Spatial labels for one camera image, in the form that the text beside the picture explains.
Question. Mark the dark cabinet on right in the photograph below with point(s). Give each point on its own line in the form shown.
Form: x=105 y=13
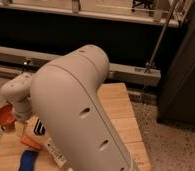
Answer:
x=176 y=100

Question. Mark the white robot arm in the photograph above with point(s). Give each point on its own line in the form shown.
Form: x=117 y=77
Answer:
x=63 y=93

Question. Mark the orange bowl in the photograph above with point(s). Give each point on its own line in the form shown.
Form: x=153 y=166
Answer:
x=6 y=116

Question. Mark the white window frame ledge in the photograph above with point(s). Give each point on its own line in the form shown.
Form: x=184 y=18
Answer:
x=117 y=10

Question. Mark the metal diagonal rod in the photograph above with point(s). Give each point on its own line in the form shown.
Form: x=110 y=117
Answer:
x=149 y=64

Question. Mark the white gripper body with label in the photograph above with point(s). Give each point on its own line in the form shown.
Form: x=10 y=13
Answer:
x=37 y=132

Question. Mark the orange carrot-like pepper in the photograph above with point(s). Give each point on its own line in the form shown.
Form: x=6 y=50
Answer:
x=27 y=140

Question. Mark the blue cloth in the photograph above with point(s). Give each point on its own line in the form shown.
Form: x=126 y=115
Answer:
x=27 y=160

